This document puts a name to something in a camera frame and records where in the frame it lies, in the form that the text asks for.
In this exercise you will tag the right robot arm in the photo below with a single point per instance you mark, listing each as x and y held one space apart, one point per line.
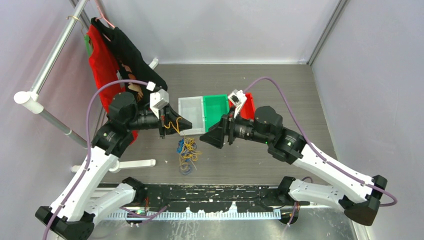
349 191

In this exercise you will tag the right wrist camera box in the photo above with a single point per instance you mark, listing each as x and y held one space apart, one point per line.
238 99

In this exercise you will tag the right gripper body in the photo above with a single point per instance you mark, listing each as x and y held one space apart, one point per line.
229 126

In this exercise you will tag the red shirt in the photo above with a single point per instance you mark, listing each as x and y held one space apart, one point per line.
107 60

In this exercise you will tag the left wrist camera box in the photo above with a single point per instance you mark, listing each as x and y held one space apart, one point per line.
158 100

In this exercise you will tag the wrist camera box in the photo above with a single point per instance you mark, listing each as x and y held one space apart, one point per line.
238 99
158 100

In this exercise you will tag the green plastic bin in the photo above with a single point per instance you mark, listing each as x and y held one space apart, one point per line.
214 106

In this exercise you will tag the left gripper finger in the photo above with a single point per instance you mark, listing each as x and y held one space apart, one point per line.
171 114
180 126

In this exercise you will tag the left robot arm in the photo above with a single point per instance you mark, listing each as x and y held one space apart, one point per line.
73 216

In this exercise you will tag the green hanger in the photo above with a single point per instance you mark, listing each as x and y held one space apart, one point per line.
87 44

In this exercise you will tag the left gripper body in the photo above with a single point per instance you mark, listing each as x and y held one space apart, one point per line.
162 122

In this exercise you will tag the black shirt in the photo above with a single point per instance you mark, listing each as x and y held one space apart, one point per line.
129 58

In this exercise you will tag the red plastic bin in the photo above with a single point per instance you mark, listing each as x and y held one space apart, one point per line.
248 110

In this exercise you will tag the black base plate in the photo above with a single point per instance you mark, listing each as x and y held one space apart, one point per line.
210 198

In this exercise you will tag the metal clothes rack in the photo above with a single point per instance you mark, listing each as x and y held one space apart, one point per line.
29 99

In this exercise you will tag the white plastic bin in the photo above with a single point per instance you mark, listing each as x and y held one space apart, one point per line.
192 109

